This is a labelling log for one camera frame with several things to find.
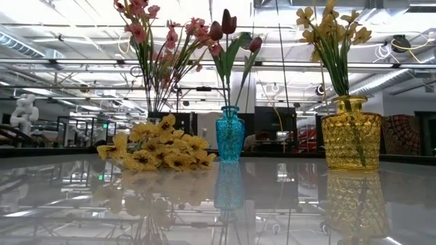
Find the yellow veined flower bunch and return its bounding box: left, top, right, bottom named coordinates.
left=96, top=114, right=218, bottom=172

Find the dark pink artificial tulip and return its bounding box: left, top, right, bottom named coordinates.
left=234, top=35, right=264, bottom=108
left=208, top=20, right=230, bottom=108

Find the pink artificial flower bunch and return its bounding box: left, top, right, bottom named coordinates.
left=149, top=18, right=183, bottom=115
left=159, top=16, right=223, bottom=115
left=113, top=0, right=161, bottom=115

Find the purple yellow flower stem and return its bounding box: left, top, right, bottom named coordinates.
left=220, top=8, right=253, bottom=108

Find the pale orange-yellow flower bunch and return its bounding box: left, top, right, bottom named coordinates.
left=295, top=0, right=373, bottom=103

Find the blue glass vase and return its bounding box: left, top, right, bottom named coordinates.
left=215, top=105, right=246, bottom=162

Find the clear glass vase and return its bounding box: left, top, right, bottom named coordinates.
left=146, top=110, right=163, bottom=125

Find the yellow textured glass vase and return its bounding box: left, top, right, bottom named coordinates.
left=320, top=95, right=383, bottom=172

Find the person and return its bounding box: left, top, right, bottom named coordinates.
left=243, top=131, right=270, bottom=152

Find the black monitor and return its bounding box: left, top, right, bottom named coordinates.
left=253, top=105, right=297, bottom=152

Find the red patterned tapestry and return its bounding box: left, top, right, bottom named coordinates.
left=380, top=114, right=422, bottom=157

